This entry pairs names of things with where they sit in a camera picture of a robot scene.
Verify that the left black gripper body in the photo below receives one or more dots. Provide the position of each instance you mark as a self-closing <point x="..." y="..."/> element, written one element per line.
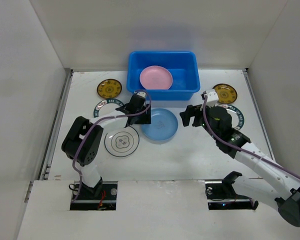
<point x="143" y="109"/>

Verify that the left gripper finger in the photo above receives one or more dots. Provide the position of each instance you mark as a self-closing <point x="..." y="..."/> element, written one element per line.
<point x="142" y="119"/>
<point x="123" y="109"/>

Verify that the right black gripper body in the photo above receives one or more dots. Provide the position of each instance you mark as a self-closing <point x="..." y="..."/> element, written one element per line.
<point x="195" y="116"/>

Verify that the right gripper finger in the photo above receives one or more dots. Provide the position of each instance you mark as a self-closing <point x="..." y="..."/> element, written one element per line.
<point x="198" y="117"/>
<point x="187" y="115"/>

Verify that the green rim plate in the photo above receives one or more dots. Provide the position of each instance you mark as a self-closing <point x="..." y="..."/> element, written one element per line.
<point x="106" y="106"/>
<point x="238" y="119"/>

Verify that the light blue plate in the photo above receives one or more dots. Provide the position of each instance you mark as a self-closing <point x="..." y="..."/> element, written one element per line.
<point x="163" y="126"/>

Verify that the yellow patterned plate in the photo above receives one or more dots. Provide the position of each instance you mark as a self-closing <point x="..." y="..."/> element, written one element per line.
<point x="109" y="88"/>
<point x="226" y="93"/>

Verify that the pink plate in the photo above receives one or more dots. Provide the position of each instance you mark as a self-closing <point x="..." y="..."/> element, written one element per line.
<point x="155" y="78"/>

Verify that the white plate with flower emblem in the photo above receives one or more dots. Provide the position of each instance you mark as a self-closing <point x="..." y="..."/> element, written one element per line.
<point x="122" y="142"/>

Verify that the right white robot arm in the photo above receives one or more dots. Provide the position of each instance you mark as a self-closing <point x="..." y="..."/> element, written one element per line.
<point x="281" y="190"/>

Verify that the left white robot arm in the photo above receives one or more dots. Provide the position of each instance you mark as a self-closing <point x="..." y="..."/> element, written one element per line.
<point x="82" y="141"/>

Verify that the blue plastic bin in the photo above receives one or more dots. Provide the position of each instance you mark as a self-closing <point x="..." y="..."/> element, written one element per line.
<point x="181" y="64"/>

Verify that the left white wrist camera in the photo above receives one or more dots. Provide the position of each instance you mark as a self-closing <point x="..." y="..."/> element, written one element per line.
<point x="141" y="94"/>

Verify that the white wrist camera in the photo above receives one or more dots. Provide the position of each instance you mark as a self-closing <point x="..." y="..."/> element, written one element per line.
<point x="141" y="94"/>
<point x="210" y="98"/>

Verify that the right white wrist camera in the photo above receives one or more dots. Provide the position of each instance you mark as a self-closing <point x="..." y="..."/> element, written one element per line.
<point x="210" y="98"/>

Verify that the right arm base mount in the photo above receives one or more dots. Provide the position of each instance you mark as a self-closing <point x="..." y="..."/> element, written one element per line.
<point x="222" y="197"/>

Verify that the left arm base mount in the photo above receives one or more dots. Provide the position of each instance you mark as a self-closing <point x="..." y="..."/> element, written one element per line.
<point x="104" y="198"/>

